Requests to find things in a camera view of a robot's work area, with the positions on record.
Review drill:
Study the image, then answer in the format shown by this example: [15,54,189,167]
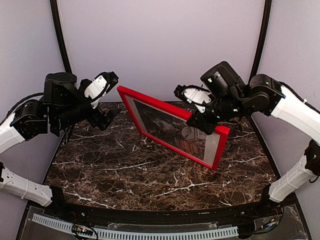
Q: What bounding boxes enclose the cat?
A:
[133,99,207,161]

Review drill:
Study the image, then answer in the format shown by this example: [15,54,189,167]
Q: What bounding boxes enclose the black front rail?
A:
[45,201,284,225]

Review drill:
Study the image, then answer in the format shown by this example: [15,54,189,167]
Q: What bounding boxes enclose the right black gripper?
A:
[186,92,248,135]

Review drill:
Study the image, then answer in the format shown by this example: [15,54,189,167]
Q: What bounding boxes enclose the white slotted cable duct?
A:
[31,213,239,240]

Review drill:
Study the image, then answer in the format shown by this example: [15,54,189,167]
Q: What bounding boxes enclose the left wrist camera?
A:
[79,71,119,109]

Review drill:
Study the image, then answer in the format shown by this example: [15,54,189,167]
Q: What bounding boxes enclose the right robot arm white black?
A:
[182,74,320,217]

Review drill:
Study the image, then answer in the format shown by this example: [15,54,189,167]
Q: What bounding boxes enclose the black corner post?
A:
[249,0,272,82]
[49,0,72,73]

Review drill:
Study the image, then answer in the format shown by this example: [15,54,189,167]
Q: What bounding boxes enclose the right black corner post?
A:
[249,0,272,82]

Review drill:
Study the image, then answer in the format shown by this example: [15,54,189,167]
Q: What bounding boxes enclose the clear acrylic sheet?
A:
[126,96,221,167]

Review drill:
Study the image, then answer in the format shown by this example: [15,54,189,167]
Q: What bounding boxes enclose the left black corner post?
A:
[49,0,72,73]

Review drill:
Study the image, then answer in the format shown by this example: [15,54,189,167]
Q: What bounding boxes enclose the red wooden picture frame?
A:
[117,86,230,171]

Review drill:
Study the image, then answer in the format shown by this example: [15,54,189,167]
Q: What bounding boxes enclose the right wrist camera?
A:
[173,61,242,113]

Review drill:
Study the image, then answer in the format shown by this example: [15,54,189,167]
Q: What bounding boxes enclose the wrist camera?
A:
[173,61,242,113]
[79,71,119,109]

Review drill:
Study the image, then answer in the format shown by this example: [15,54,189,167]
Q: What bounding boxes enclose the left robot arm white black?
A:
[0,71,120,153]

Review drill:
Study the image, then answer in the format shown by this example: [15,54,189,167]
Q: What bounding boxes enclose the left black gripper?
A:
[53,77,122,131]

